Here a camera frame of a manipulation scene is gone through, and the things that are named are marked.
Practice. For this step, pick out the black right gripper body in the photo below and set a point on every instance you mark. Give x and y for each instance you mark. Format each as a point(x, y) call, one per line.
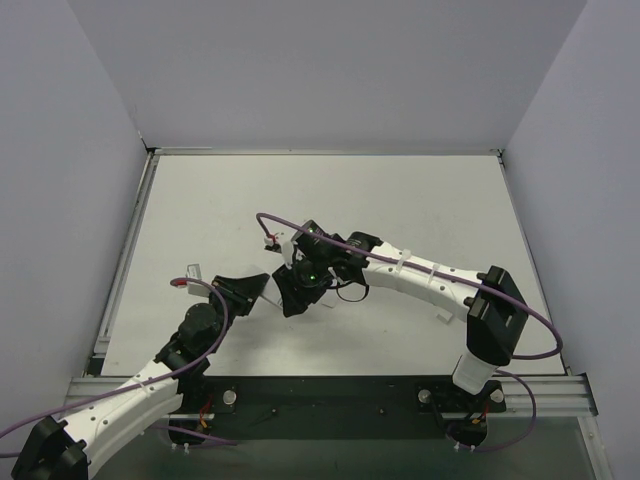
point(298, 288)

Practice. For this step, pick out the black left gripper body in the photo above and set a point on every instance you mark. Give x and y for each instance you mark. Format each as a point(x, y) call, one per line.
point(238, 292)

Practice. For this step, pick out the long white remote control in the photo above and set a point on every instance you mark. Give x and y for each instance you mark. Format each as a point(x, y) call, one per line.
point(442, 316)

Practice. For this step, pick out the small grey remote control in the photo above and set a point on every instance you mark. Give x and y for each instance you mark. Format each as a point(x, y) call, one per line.
point(271, 294)

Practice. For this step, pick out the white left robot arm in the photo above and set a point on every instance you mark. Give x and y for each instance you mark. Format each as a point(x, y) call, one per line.
point(75, 441)

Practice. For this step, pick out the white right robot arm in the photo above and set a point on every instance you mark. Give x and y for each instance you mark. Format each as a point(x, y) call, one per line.
point(490, 304)

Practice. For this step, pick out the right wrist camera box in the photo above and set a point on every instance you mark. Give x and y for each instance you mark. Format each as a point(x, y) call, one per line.
point(278, 243)

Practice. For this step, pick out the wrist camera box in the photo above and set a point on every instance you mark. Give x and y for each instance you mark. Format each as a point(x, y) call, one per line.
point(278, 243)
point(192, 271)

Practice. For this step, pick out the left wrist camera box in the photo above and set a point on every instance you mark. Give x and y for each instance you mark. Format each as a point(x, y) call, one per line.
point(192, 271)

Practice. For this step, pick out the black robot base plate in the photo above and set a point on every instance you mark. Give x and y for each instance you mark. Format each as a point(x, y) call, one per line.
point(399, 407)

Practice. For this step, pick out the aluminium table edge rail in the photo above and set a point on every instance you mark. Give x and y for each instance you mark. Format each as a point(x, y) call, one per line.
point(126, 254)

